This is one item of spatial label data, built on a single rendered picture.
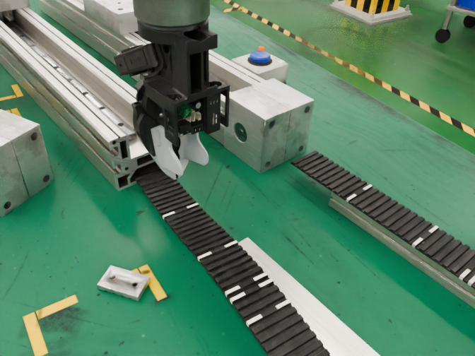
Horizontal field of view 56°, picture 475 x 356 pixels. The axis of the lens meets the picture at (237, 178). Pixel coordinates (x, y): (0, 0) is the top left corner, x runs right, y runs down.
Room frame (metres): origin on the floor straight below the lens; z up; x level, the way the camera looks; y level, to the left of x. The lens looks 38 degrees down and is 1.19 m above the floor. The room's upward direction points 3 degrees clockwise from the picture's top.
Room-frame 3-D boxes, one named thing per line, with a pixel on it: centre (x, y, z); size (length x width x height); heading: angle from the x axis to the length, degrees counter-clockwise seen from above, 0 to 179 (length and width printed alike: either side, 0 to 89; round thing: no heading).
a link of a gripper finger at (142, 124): (0.45, 0.10, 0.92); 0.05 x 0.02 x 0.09; 131
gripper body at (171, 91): (0.44, 0.07, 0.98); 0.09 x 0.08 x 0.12; 41
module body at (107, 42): (0.93, 0.25, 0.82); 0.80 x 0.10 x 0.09; 41
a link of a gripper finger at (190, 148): (0.46, 0.06, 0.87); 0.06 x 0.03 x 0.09; 41
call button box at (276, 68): (0.80, -0.02, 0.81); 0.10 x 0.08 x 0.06; 131
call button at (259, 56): (0.81, -0.03, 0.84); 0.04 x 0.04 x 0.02
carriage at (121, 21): (0.93, 0.25, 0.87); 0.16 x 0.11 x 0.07; 41
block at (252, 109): (0.61, -0.05, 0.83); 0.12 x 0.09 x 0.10; 131
